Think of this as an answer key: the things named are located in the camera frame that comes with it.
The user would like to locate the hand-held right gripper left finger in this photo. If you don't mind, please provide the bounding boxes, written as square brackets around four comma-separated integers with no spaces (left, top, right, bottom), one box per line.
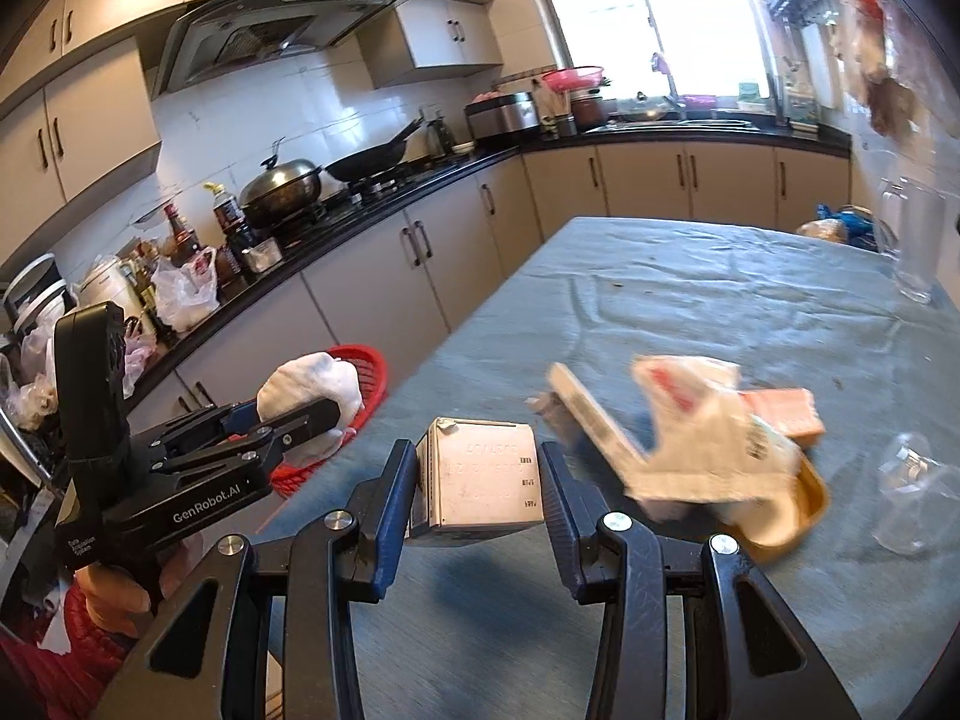
[90,439,421,720]

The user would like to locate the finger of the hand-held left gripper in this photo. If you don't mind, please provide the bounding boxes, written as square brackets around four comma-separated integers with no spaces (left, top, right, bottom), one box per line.
[133,400,261,460]
[161,399,343,478]

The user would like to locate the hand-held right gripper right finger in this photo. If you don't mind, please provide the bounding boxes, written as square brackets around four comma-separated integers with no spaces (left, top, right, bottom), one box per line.
[540,441,863,720]

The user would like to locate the white paper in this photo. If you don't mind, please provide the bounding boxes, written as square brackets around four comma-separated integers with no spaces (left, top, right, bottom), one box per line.
[256,352,365,470]

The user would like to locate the red plastic basket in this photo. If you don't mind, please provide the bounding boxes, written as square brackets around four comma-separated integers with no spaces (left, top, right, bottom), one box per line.
[268,345,391,500]

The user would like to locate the small beige carton box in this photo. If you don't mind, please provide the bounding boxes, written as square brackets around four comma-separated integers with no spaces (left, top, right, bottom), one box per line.
[409,418,545,547]

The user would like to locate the gold foil tray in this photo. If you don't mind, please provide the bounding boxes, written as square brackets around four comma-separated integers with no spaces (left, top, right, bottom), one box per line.
[720,450,830,563]

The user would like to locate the orange box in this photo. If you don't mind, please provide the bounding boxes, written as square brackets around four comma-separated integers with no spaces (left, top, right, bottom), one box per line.
[739,388,826,442]

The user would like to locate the person's left forearm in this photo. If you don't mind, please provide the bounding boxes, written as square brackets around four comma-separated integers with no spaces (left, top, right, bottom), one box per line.
[0,585,132,720]

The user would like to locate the person's left hand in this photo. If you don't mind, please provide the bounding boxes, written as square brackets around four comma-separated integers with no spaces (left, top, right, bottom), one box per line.
[75,538,205,640]

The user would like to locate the translucent plastic bags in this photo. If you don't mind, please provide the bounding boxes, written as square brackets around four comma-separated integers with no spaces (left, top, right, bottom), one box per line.
[0,322,147,432]

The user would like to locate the white electric cooker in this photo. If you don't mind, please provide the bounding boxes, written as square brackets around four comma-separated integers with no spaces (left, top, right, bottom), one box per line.
[75,255,145,323]

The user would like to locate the beige cardboard strip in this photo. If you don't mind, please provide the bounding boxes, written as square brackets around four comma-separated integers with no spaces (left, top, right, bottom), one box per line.
[546,362,650,488]

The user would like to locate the white and black cooker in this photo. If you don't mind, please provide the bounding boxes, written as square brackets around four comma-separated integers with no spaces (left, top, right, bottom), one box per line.
[2,253,80,335]

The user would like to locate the white plastic bag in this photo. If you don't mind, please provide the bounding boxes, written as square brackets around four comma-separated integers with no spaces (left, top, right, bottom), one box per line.
[152,246,221,332]

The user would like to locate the small metal container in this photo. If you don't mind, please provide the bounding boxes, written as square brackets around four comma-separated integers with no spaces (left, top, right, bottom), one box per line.
[240,238,284,273]

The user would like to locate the white torn paper packaging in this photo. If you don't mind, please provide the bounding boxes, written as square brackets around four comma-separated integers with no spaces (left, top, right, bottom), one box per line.
[626,355,803,503]

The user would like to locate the brown sauce bottle red cap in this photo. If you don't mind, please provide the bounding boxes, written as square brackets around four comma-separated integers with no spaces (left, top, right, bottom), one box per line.
[163,202,202,267]

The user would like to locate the dark bottle yellow cap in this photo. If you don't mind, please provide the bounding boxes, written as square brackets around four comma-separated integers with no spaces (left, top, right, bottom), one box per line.
[204,182,248,256]

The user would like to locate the lidded steel wok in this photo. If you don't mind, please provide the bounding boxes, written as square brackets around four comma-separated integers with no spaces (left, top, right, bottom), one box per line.
[238,154,325,230]

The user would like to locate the beige base cabinets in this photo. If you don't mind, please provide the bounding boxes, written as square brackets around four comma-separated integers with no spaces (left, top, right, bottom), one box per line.
[127,141,852,436]

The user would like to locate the blue-grey tablecloth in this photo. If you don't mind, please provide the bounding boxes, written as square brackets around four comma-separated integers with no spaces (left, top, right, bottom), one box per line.
[255,216,960,720]

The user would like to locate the black gas stove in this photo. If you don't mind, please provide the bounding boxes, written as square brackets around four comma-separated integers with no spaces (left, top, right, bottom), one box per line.
[277,161,443,241]

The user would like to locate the black frying pan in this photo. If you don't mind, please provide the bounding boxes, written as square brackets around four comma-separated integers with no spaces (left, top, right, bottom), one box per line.
[324,118,425,182]

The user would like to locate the clear plastic cup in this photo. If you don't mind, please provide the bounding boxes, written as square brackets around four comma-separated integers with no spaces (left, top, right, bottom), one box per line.
[874,433,957,556]

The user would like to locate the silver rice cooker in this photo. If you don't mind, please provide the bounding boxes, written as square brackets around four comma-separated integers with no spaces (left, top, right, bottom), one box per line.
[463,92,542,149]

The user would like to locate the glass range hood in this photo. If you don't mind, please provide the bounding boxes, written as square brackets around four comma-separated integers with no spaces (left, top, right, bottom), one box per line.
[150,0,412,100]

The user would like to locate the bagged bread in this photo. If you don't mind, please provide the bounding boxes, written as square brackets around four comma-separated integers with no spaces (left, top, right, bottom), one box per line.
[796,217,852,245]

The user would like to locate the chopstick holder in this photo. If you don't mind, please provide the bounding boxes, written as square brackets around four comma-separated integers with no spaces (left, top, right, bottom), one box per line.
[540,86,577,140]

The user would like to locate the black kitchen countertop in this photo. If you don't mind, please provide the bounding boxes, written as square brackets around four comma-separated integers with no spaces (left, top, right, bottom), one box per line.
[0,116,852,466]

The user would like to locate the glass lidded pot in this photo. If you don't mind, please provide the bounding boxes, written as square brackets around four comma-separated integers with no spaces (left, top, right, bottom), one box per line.
[615,94,672,125]

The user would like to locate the blue bag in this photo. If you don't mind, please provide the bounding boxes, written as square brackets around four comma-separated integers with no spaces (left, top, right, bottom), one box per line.
[816,202,897,252]

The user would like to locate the pink plastic basin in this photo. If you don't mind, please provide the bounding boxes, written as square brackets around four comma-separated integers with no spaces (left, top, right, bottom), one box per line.
[541,66,605,93]

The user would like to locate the clear glass pitcher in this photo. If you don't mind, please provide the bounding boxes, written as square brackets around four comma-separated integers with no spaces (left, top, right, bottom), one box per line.
[877,176,950,305]

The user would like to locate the kitchen faucet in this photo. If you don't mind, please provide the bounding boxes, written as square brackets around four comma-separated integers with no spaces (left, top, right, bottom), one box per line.
[649,52,687,121]

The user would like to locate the kitchen window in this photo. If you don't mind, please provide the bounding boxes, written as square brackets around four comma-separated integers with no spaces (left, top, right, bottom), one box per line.
[525,0,773,102]

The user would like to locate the hanging plastic bags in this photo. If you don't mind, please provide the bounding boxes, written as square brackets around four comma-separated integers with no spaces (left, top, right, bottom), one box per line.
[844,0,927,140]

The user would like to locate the beige wall cabinets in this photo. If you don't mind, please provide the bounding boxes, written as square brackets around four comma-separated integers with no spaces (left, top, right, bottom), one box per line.
[0,0,503,203]

